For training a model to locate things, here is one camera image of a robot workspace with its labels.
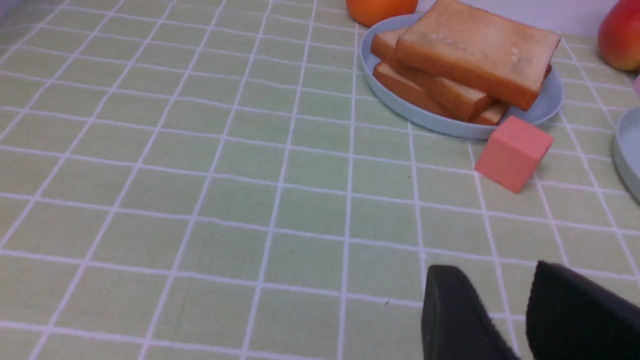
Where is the orange mandarin fruit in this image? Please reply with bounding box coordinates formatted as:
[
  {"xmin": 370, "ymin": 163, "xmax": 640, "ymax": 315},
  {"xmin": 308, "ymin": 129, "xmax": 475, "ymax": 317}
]
[{"xmin": 345, "ymin": 0, "xmax": 419, "ymax": 27}]

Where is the lilac foam cube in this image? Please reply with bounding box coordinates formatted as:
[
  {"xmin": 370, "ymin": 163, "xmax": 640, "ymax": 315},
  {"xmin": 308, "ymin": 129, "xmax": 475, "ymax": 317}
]
[{"xmin": 632, "ymin": 75, "xmax": 640, "ymax": 98}]

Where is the salmon pink foam cube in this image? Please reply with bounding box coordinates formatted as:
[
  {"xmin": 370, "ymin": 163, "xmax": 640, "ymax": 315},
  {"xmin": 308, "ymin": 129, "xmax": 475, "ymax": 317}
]
[{"xmin": 475, "ymin": 115, "xmax": 554, "ymax": 194}]

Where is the red yellow apple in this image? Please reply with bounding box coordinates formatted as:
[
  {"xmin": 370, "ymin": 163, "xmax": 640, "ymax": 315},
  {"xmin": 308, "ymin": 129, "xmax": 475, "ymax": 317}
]
[{"xmin": 598, "ymin": 0, "xmax": 640, "ymax": 72}]

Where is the light blue centre plate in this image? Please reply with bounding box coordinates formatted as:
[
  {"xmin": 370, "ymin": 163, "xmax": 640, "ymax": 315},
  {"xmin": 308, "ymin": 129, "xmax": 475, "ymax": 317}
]
[{"xmin": 612, "ymin": 107, "xmax": 640, "ymax": 203}]

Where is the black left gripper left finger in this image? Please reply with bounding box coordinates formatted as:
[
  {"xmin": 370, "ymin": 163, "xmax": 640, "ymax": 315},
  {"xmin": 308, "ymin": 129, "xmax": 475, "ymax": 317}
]
[{"xmin": 421, "ymin": 264, "xmax": 519, "ymax": 360}]

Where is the toast slice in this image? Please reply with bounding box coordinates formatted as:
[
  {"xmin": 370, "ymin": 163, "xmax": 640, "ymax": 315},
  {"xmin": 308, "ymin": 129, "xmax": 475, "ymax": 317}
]
[
  {"xmin": 395, "ymin": 0, "xmax": 562, "ymax": 111},
  {"xmin": 371, "ymin": 28, "xmax": 503, "ymax": 121},
  {"xmin": 373, "ymin": 62, "xmax": 510, "ymax": 126}
]

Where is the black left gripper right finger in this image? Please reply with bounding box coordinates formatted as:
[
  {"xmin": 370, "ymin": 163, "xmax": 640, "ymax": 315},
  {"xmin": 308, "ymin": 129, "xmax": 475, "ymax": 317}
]
[{"xmin": 526, "ymin": 260, "xmax": 640, "ymax": 360}]

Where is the light blue bread plate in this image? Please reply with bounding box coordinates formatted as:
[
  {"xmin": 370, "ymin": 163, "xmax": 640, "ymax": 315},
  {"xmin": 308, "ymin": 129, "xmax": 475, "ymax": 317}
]
[{"xmin": 359, "ymin": 13, "xmax": 565, "ymax": 141}]

